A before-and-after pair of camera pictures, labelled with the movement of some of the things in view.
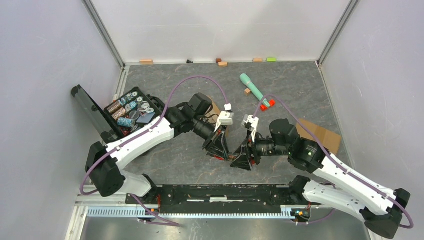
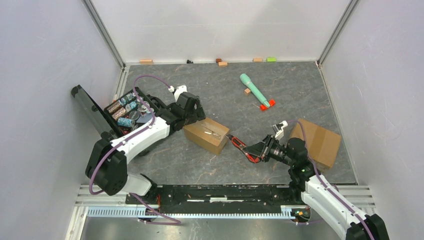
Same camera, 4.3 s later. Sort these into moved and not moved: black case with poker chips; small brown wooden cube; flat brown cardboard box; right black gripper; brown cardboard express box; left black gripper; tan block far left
Moved: brown cardboard express box; left black gripper; right black gripper
Not moved: tan block far left; black case with poker chips; flat brown cardboard box; small brown wooden cube
